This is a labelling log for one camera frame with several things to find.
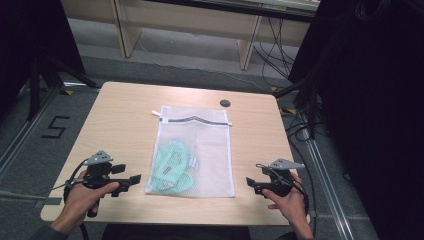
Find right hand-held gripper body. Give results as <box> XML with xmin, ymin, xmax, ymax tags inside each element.
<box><xmin>261</xmin><ymin>158</ymin><xmax>306</xmax><ymax>198</ymax></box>

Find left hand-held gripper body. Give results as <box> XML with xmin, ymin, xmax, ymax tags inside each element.
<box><xmin>82</xmin><ymin>150</ymin><xmax>116</xmax><ymax>190</ymax></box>

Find mint green garment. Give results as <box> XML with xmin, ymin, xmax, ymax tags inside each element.
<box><xmin>149</xmin><ymin>139</ymin><xmax>196</xmax><ymax>195</ymax></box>

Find white mesh laundry bag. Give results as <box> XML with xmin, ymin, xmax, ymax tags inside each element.
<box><xmin>144</xmin><ymin>105</ymin><xmax>236</xmax><ymax>199</ymax></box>

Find striped sock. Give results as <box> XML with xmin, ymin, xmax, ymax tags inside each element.
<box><xmin>187</xmin><ymin>155</ymin><xmax>200</xmax><ymax>172</ymax></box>

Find person's right hand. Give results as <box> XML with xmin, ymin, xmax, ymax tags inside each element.
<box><xmin>261</xmin><ymin>172</ymin><xmax>313</xmax><ymax>232</ymax></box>

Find person's left hand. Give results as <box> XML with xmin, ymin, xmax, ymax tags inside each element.
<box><xmin>49</xmin><ymin>169</ymin><xmax>121</xmax><ymax>235</ymax></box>

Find grey floor tape strip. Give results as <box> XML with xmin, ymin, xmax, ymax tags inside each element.
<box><xmin>33</xmin><ymin>196</ymin><xmax>63</xmax><ymax>210</ymax></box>

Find black metal stand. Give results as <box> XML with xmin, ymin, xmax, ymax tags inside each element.
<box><xmin>25</xmin><ymin>54</ymin><xmax>101</xmax><ymax>122</ymax></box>
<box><xmin>273</xmin><ymin>74</ymin><xmax>322</xmax><ymax>140</ymax></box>

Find black curtain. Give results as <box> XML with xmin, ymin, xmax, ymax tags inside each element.
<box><xmin>0</xmin><ymin>0</ymin><xmax>87</xmax><ymax>118</ymax></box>
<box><xmin>287</xmin><ymin>0</ymin><xmax>424</xmax><ymax>240</ymax></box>

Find light wooden bench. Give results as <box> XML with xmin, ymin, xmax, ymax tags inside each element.
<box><xmin>59</xmin><ymin>0</ymin><xmax>322</xmax><ymax>72</ymax></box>

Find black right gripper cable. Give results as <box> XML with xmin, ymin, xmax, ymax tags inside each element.
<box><xmin>266</xmin><ymin>168</ymin><xmax>318</xmax><ymax>238</ymax></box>

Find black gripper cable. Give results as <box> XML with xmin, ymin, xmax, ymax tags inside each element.
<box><xmin>63</xmin><ymin>158</ymin><xmax>91</xmax><ymax>240</ymax></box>
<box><xmin>266</xmin><ymin>168</ymin><xmax>318</xmax><ymax>238</ymax></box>

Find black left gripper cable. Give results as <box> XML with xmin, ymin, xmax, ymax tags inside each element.
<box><xmin>63</xmin><ymin>158</ymin><xmax>91</xmax><ymax>240</ymax></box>

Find metal floor rail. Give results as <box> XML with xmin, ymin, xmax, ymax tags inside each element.
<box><xmin>299</xmin><ymin>126</ymin><xmax>356</xmax><ymax>240</ymax></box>
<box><xmin>0</xmin><ymin>85</ymin><xmax>63</xmax><ymax>183</ymax></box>

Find black floor cables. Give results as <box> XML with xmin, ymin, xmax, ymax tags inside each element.
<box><xmin>280</xmin><ymin>108</ymin><xmax>318</xmax><ymax>188</ymax></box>

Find grey cable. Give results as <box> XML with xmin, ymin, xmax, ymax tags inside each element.
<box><xmin>0</xmin><ymin>179</ymin><xmax>86</xmax><ymax>202</ymax></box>

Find bundle of black cables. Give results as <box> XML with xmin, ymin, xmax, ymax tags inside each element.
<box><xmin>252</xmin><ymin>16</ymin><xmax>298</xmax><ymax>82</ymax></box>

